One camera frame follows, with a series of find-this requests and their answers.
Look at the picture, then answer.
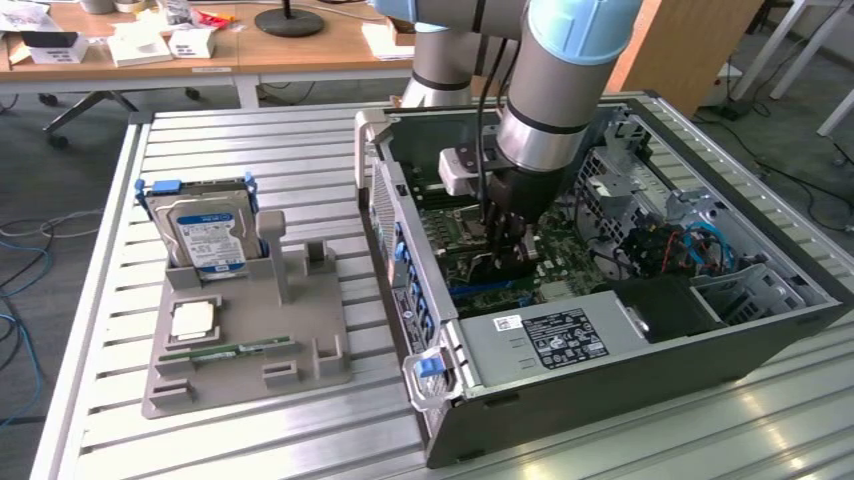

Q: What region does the grey floor cable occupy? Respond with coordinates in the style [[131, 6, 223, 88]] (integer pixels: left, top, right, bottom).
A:
[[0, 208, 107, 240]]

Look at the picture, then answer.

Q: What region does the black chair base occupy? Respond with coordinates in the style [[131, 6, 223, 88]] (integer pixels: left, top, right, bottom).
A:
[[38, 89, 203, 149]]

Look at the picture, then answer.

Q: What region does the red packet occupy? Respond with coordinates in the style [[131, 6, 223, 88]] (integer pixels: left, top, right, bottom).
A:
[[198, 8, 241, 30]]

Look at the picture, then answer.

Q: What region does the red wire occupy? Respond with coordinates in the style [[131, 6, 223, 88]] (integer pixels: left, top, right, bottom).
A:
[[657, 227, 689, 275]]

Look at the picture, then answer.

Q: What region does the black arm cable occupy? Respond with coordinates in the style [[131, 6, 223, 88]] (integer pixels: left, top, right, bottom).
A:
[[474, 37, 524, 201]]

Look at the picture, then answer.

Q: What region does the black power brick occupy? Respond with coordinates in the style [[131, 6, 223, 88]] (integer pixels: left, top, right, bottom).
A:
[[693, 102, 749, 122]]

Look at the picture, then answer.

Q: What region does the CPU socket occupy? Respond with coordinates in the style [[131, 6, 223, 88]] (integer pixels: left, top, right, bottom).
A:
[[453, 205, 489, 241]]

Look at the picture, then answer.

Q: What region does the white open box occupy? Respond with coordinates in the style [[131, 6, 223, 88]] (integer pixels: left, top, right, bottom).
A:
[[106, 22, 177, 68]]

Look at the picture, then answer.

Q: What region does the blue floor cable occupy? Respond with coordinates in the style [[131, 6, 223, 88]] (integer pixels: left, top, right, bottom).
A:
[[0, 239, 54, 429]]

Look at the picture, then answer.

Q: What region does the white table frame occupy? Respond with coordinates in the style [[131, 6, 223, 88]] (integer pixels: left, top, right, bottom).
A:
[[729, 0, 854, 137]]

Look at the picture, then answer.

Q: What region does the grey plastic parts rack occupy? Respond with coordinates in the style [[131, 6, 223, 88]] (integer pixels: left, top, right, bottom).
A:
[[141, 209, 355, 424]]

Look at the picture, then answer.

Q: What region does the wooden desk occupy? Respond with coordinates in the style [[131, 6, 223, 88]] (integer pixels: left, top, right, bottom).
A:
[[0, 0, 606, 109]]

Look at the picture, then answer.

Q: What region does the blue expansion slot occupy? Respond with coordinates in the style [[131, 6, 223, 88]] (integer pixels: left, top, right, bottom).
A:
[[450, 282, 529, 302]]

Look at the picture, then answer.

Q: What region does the grey power supply unit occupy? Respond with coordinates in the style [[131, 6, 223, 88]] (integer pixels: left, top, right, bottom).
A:
[[457, 290, 653, 389]]

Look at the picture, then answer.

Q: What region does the hard disk in blue caddy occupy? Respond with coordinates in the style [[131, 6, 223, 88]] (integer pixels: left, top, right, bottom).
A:
[[133, 172, 263, 282]]

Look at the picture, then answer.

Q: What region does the small metal disk bay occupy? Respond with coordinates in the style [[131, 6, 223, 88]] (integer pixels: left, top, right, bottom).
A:
[[690, 264, 806, 326]]

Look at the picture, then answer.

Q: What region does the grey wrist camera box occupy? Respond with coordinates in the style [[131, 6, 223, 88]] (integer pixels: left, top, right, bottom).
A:
[[438, 146, 502, 197]]

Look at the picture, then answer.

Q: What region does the white box with label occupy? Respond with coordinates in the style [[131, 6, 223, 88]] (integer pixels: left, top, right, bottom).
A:
[[166, 28, 219, 60]]

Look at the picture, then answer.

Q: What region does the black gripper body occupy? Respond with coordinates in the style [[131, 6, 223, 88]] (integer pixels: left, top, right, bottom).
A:
[[486, 167, 562, 221]]

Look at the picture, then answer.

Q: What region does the perforated metal disk bay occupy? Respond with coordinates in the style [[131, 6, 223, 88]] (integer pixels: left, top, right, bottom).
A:
[[573, 144, 677, 254]]

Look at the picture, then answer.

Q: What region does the white box with black lid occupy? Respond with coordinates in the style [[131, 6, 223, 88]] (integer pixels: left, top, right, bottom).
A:
[[19, 30, 91, 65]]

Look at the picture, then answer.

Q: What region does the silver CPU chip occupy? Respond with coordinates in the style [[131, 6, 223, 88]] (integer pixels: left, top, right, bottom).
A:
[[170, 302, 219, 341]]

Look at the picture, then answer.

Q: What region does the black plastic shroud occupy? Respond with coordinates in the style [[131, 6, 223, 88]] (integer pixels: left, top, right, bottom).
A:
[[604, 277, 729, 344]]

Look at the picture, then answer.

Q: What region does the black graphics card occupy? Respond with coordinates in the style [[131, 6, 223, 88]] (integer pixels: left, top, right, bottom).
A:
[[464, 234, 544, 291]]

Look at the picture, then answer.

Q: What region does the green RAM stick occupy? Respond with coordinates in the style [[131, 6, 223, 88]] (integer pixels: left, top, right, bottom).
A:
[[159, 335, 294, 362]]

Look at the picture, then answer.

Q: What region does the white paper stack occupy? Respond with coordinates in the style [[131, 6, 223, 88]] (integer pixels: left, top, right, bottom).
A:
[[362, 22, 417, 62]]

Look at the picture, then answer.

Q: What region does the wooden cabinet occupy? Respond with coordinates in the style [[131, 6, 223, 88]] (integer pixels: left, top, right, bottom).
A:
[[604, 0, 766, 119]]

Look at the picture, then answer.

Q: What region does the green motherboard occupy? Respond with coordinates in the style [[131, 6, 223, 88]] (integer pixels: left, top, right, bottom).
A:
[[414, 172, 606, 320]]

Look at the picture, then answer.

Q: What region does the black open PC case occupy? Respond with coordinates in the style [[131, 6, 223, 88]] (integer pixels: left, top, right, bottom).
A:
[[353, 89, 844, 470]]

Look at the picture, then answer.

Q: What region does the black round lamp base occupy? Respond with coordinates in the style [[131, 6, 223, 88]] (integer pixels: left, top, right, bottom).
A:
[[254, 0, 327, 37]]

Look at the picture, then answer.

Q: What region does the blue wire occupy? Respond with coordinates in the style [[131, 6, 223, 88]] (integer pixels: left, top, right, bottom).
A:
[[685, 221, 741, 275]]

